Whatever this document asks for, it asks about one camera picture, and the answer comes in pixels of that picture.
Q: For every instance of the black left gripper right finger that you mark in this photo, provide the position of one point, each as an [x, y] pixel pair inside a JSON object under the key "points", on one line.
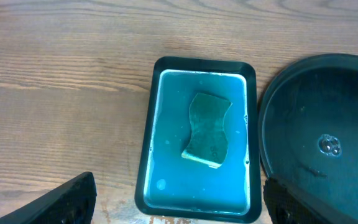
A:
{"points": [[288, 204]]}

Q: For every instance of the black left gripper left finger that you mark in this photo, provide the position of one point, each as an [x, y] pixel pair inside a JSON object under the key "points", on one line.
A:
{"points": [[71, 203]]}

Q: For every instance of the green yellow sponge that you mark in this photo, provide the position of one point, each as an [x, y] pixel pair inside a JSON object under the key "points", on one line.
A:
{"points": [[208, 142]]}

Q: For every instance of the round black serving tray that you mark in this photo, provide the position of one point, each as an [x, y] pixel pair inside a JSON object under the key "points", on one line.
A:
{"points": [[308, 129]]}

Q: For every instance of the black rectangular water tray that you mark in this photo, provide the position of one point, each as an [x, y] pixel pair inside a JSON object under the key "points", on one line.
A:
{"points": [[170, 185]]}

